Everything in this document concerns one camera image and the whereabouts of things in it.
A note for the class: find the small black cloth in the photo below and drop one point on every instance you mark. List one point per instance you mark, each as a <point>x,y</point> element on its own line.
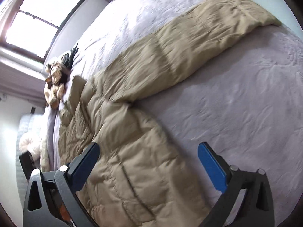
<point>68,58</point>

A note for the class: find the brown plush toy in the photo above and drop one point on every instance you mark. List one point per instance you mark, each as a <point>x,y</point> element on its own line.
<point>55,75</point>

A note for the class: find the white fluffy cushion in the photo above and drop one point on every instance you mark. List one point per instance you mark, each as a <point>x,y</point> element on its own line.
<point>29,144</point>

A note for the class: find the wooden framed window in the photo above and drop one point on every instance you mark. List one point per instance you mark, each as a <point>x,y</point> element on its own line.
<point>30,30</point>

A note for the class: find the tan puffer coat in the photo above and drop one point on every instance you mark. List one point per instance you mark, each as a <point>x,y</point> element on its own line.
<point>142,75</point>

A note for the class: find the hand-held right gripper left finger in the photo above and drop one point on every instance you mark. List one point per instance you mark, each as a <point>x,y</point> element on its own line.
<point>87,166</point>

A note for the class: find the white quilted cover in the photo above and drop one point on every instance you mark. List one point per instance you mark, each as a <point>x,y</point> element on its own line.
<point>29,123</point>

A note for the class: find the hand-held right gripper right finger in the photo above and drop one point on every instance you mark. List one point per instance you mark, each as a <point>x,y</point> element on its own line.
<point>210,167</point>

